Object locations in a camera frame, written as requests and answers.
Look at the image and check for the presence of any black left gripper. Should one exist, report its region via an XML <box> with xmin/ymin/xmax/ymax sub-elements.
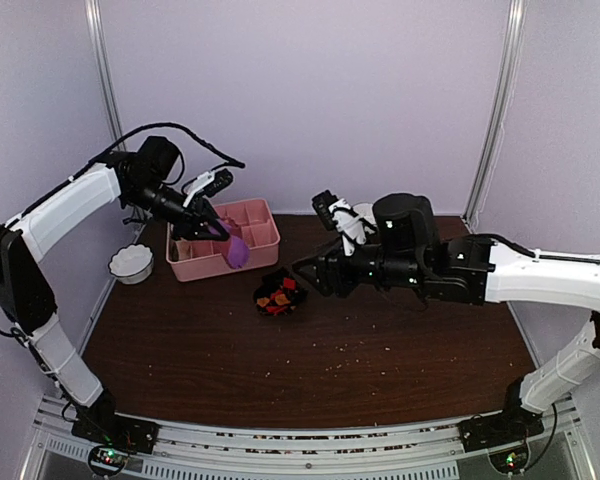
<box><xmin>125</xmin><ymin>178</ymin><xmax>229</xmax><ymax>241</ymax></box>

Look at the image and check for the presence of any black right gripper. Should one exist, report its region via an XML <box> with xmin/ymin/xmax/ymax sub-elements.
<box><xmin>290</xmin><ymin>236</ymin><xmax>426</xmax><ymax>301</ymax></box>

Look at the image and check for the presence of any maroon purple striped sock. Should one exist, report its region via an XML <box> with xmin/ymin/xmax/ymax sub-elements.
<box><xmin>211</xmin><ymin>218</ymin><xmax>250</xmax><ymax>269</ymax></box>

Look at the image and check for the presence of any black red yellow argyle sock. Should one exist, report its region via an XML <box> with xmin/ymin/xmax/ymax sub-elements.
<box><xmin>252</xmin><ymin>268</ymin><xmax>308</xmax><ymax>317</ymax></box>

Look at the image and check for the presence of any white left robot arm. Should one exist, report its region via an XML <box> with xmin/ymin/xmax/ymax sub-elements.
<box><xmin>0</xmin><ymin>136</ymin><xmax>245</xmax><ymax>444</ymax></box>

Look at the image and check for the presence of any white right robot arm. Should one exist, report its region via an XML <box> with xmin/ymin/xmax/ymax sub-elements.
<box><xmin>293</xmin><ymin>190</ymin><xmax>600</xmax><ymax>442</ymax></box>

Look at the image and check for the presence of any pink divided organizer tray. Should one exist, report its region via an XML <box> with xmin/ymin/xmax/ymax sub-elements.
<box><xmin>166</xmin><ymin>199</ymin><xmax>280</xmax><ymax>282</ymax></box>

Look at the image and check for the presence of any dark blue white bowl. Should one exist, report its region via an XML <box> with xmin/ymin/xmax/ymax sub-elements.
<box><xmin>353</xmin><ymin>203</ymin><xmax>377</xmax><ymax>226</ymax></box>

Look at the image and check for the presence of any white scalloped bowl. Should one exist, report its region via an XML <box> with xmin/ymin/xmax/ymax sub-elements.
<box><xmin>108</xmin><ymin>244</ymin><xmax>154</xmax><ymax>285</ymax></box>

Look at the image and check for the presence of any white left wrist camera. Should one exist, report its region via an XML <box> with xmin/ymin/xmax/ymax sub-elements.
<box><xmin>182</xmin><ymin>168</ymin><xmax>234</xmax><ymax>198</ymax></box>

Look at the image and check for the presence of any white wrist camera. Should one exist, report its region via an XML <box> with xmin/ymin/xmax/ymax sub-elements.
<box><xmin>311</xmin><ymin>190</ymin><xmax>377</xmax><ymax>256</ymax></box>
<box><xmin>182</xmin><ymin>168</ymin><xmax>234</xmax><ymax>198</ymax></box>

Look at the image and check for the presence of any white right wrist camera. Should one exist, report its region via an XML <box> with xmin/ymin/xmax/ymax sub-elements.
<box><xmin>311</xmin><ymin>190</ymin><xmax>377</xmax><ymax>256</ymax></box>

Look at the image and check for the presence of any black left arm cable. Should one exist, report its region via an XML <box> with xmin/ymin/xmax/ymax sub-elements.
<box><xmin>87</xmin><ymin>121</ymin><xmax>246</xmax><ymax>174</ymax></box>

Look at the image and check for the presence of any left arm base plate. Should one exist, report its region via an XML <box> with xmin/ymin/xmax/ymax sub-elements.
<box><xmin>71</xmin><ymin>410</ymin><xmax>159</xmax><ymax>454</ymax></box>

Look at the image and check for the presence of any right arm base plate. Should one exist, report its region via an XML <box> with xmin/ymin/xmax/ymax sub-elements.
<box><xmin>457</xmin><ymin>411</ymin><xmax>544</xmax><ymax>452</ymax></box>

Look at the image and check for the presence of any front aluminium rail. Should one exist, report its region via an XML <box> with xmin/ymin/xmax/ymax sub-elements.
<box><xmin>22</xmin><ymin>392</ymin><xmax>599</xmax><ymax>480</ymax></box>

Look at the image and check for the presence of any left aluminium frame post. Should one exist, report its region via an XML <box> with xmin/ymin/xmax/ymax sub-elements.
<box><xmin>84</xmin><ymin>0</ymin><xmax>123</xmax><ymax>140</ymax></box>

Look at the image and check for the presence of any aluminium frame post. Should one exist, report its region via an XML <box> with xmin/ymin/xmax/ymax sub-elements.
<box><xmin>84</xmin><ymin>0</ymin><xmax>123</xmax><ymax>140</ymax></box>
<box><xmin>463</xmin><ymin>0</ymin><xmax>527</xmax><ymax>230</ymax></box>

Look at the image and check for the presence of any right aluminium frame post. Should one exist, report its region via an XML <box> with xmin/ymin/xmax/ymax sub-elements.
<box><xmin>463</xmin><ymin>0</ymin><xmax>527</xmax><ymax>230</ymax></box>

